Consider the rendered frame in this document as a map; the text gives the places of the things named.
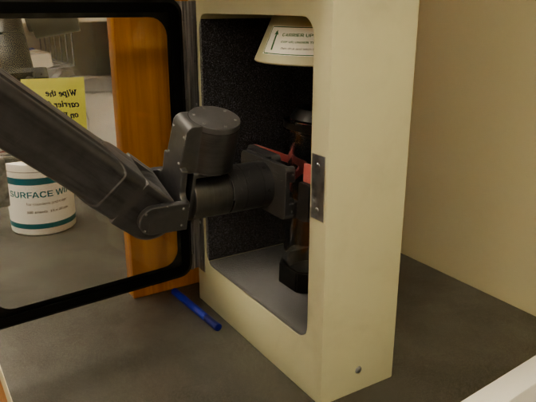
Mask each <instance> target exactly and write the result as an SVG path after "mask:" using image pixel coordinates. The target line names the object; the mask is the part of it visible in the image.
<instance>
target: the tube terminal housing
mask: <svg viewBox="0 0 536 402"><path fill-rule="evenodd" d="M188 1H196V24H197V46H198V69H199V106H202V97H201V73H200V50H199V23H200V20H201V19H218V18H272V16H273V15H281V16H305V17H307V18H308V19H309V20H310V22H311V24H312V27H313V35H314V41H313V110H312V145H311V180H312V153H314V154H317V155H319V156H324V157H325V202H324V222H323V223H322V222H320V221H318V220H316V219H314V218H312V217H310V215H311V180H310V215H309V283H308V318H307V331H306V333H305V334H304V335H299V334H298V333H296V332H295V331H293V330H292V329H291V328H290V327H289V326H288V325H286V324H285V323H284V322H282V321H281V320H279V319H278V318H277V317H275V316H274V315H273V314H272V313H271V312H270V311H268V310H267V309H265V308H264V307H263V306H262V305H260V304H259V303H257V302H256V301H255V300H254V299H253V298H251V297H250V296H249V295H248V294H246V293H245V292H243V291H242V290H241V289H239V288H238V287H237V286H236V285H235V284H234V283H232V282H231V281H230V280H228V279H227V278H225V277H224V276H223V275H222V274H220V273H219V272H218V271H217V270H216V269H214V268H213V267H212V266H211V264H210V261H209V260H208V257H207V236H206V218H203V225H204V248H205V271H206V272H203V271H202V270H201V269H200V268H199V295H200V298H201V299H203V300H204V301H205V302H206V303H207V304H208V305H209V306H210V307H211V308H212V309H213V310H214V311H215V312H216V313H217V314H219V315H220V316H221V317H222V318H223V319H224V320H225V321H227V322H228V323H229V324H230V325H231V326H232V327H233V328H234V329H236V330H237V331H238V332H239V333H240V334H241V335H242V336H243V337H245V338H246V339H247V340H248V341H249V342H250V343H251V344H252V345H253V346H254V347H255V348H256V349H257V350H258V351H259V352H261V353H262V354H263V355H264V356H265V357H266V358H267V359H269V360H270V361H271V362H272V363H273V364H274V365H275V366H277V367H278V368H279V369H280V370H281V371H282V372H283V373H284V374H286V375H287V376H288V377H289V378H290V379H291V380H292V381H293V382H294V383H295V384H296V385H297V386H298V387H299V388H300V389H302V390H303V391H304V392H305V393H306V394H307V395H308V396H310V397H311V398H312V399H313V400H314V401H315V402H332V401H334V400H337V399H339V398H342V397H343V396H347V395H348V394H351V393H353V392H356V391H358V390H361V389H363V388H366V387H368V386H370V385H372V384H375V383H377V382H380V381H382V380H385V379H387V378H389V377H391V376H392V359H393V347H394V336H395V326H396V305H397V294H398V283H399V272H400V252H401V240H402V230H403V218H404V197H405V187H406V176H407V165H408V144H409V133H410V123H411V111H412V90H413V80H414V68H415V58H416V37H417V26H418V15H419V4H420V0H188Z"/></svg>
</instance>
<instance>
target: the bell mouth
mask: <svg viewBox="0 0 536 402"><path fill-rule="evenodd" d="M313 41H314V35H313V27H312V24H311V22H310V20H309V19H308V18H307V17H305V16H281V15H273V16H272V18H271V19H270V23H269V25H268V27H267V29H266V32H265V34H264V37H263V39H262V42H261V44H260V46H259V48H258V52H257V53H256V55H255V58H254V59H255V60H256V61H257V62H260V63H264V64H270V65H287V66H303V67H313Z"/></svg>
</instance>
